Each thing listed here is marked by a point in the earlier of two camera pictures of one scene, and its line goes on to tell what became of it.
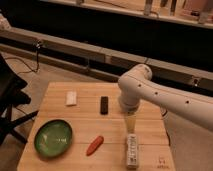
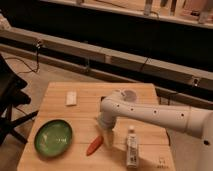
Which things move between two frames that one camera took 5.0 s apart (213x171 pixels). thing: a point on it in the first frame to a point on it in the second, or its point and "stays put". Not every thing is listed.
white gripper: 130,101 to 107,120
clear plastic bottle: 132,151 stays put
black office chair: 11,96 stays put
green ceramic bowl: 53,138 stays put
